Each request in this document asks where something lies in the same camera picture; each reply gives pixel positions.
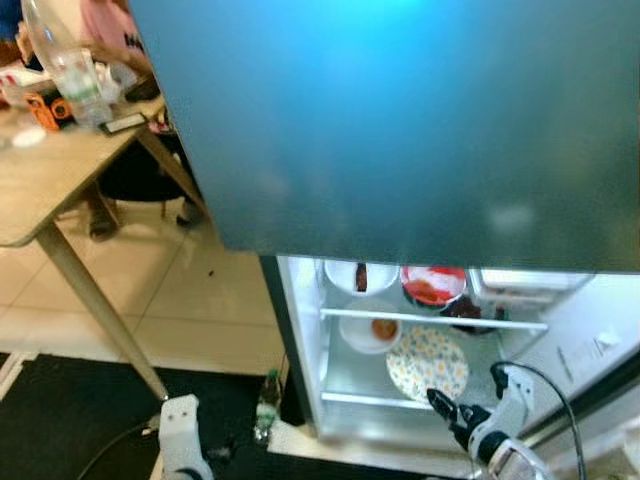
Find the orange red tomato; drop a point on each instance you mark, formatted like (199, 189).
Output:
(384, 328)

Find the dark floor mat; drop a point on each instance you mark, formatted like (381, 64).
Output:
(70, 430)

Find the small green-cap water bottle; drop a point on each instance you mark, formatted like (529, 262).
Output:
(268, 405)

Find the large clear water bottle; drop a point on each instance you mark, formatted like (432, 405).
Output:
(75, 80)

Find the beige fridge base board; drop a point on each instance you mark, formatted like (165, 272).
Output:
(340, 450)

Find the small white plate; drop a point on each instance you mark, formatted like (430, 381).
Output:
(355, 342)

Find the grey fridge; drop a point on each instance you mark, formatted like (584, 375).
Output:
(400, 130)

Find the white round lid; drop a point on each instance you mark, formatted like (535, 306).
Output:
(27, 137)

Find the grey fridge lower door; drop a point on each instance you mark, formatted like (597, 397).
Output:
(610, 440)

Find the white bowl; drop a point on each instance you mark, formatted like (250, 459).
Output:
(385, 280)

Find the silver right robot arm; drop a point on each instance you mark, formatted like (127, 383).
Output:
(518, 466)

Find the bowl of red food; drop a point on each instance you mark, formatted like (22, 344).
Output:
(432, 290)

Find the white-rimmed glass fridge shelf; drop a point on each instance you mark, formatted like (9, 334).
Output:
(345, 313)
(350, 398)

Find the red white food tray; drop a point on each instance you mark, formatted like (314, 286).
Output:
(20, 85)

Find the white rectangular food container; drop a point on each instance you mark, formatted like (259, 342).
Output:
(520, 280)

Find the metal bowl of red chillies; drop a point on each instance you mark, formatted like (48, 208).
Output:
(472, 312)

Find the black smartphone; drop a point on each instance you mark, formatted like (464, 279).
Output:
(122, 123)

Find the orange black device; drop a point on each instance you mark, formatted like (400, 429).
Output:
(45, 110)

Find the brown food piece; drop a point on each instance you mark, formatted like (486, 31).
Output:
(361, 277)

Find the light wooden dining table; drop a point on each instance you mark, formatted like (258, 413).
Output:
(50, 180)

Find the floral patterned round plate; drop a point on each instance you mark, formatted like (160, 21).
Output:
(425, 360)

